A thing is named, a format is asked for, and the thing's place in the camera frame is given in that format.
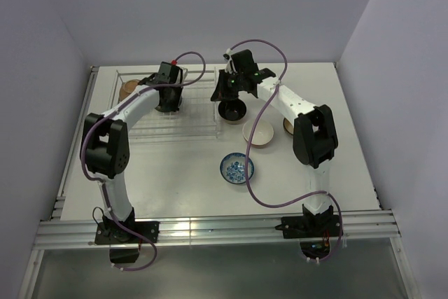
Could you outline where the tan bowl speckled outside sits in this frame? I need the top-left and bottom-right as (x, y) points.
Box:
(118, 79), (139, 102)

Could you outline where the small tan bowl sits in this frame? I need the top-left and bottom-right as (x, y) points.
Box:
(283, 118), (294, 136)

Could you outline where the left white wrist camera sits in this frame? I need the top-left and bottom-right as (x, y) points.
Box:
(171, 60), (188, 83)

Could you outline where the white bowl red outside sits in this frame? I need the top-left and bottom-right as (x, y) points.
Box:
(242, 119), (274, 147)

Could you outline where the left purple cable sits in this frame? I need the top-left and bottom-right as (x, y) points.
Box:
(79, 50), (207, 272)

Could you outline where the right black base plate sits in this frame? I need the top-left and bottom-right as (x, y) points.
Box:
(274, 215), (342, 239)

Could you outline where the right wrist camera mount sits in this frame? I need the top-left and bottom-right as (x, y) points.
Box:
(223, 49), (259, 74)

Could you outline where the blue white patterned bowl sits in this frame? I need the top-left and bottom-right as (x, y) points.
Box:
(219, 153), (246, 185)

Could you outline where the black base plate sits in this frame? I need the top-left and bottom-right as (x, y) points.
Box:
(274, 215), (342, 239)
(94, 221), (160, 245)

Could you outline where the aluminium rail frame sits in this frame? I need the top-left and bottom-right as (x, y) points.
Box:
(31, 62), (422, 298)

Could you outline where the white wire dish rack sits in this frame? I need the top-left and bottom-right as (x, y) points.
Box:
(109, 64), (219, 144)

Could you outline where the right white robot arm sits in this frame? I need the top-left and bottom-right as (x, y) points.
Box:
(211, 68), (340, 236)

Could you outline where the tan bowl dark rim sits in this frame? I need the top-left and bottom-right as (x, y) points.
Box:
(155, 101), (182, 113)

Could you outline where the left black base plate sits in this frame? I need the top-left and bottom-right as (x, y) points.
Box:
(94, 221), (160, 245)

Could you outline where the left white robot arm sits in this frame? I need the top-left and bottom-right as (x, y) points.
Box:
(80, 62), (186, 242)

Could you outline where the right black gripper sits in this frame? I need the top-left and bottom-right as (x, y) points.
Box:
(211, 69), (244, 102)

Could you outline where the black glazed bowl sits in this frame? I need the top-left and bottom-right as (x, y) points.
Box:
(218, 99), (247, 124)

